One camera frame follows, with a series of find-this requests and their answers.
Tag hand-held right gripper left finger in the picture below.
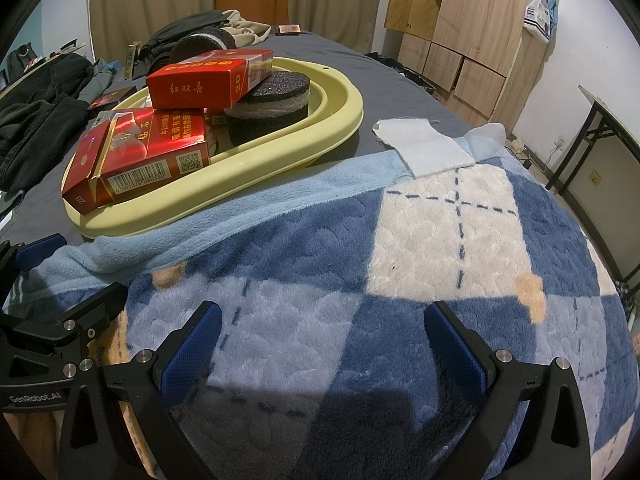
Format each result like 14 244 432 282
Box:
59 301 223 480

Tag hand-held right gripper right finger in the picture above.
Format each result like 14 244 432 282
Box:
424 301 593 480

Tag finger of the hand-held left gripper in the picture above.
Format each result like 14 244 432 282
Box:
0 233 68 311
0 281 127 378

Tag shiny red carton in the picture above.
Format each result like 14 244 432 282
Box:
61 108 211 209

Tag red carton with gold print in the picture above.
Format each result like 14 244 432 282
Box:
146 57 250 109

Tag pale yellow plastic basin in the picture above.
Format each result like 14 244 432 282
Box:
61 57 364 240

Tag black round sandwich sponge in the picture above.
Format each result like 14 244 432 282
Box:
170 30 238 63
223 72 312 147

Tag person's left forearm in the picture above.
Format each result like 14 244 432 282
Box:
0 412 76 480

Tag blue checked fleece blanket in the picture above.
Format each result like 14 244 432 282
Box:
15 122 636 480

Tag black jacket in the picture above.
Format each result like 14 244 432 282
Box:
0 52 96 193

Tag dark red flat box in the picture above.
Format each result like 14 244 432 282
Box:
87 87 136 113

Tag grey-green cloth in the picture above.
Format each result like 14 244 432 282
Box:
75 57 123 103

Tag narrow yellow-green box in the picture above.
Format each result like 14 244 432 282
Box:
125 42 141 81

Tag white cloth piece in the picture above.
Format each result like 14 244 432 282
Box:
372 117 476 178

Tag dark green clothes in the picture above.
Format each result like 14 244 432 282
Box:
137 10 231 61

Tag black-legged folding table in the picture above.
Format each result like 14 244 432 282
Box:
545 85 640 281

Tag grey bed sheet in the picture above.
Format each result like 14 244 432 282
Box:
0 30 506 241

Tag beige garment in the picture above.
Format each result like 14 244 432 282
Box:
222 9 273 48

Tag light wooden wardrobe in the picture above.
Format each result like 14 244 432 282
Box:
384 0 563 131

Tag white and blue hanging bag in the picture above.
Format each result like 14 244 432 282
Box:
522 0 558 42

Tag black handled bag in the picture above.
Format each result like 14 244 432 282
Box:
5 42 36 78

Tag power strip with cables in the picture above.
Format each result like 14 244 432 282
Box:
505 137 531 168

